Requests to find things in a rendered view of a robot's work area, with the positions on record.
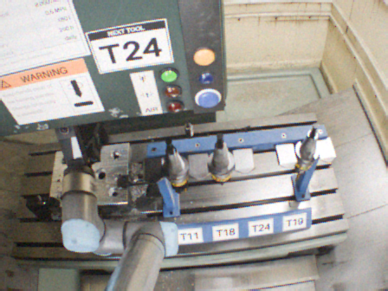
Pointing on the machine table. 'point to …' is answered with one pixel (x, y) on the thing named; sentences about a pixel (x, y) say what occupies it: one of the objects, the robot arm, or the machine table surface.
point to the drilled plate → (122, 199)
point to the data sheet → (38, 34)
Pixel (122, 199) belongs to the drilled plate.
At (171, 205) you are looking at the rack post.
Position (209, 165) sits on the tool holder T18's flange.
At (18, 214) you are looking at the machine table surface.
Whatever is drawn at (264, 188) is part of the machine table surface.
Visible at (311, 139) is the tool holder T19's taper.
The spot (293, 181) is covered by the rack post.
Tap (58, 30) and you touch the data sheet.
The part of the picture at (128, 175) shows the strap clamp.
